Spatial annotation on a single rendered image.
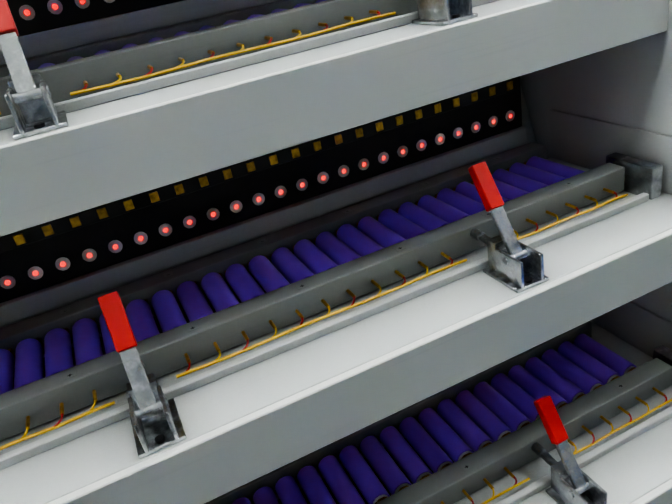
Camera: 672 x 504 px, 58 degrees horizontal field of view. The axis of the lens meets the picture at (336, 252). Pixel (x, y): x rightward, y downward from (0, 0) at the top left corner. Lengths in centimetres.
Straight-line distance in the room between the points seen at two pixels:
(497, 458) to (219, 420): 25
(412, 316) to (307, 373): 9
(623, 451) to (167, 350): 38
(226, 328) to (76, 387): 10
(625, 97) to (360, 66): 28
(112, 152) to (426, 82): 20
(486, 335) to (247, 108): 22
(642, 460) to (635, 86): 31
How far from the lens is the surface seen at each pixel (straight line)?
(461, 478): 52
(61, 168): 36
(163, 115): 36
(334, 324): 42
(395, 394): 41
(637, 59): 58
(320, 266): 47
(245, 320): 43
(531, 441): 55
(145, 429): 40
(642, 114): 59
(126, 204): 51
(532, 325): 46
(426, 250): 47
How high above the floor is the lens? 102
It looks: 8 degrees down
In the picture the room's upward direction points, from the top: 18 degrees counter-clockwise
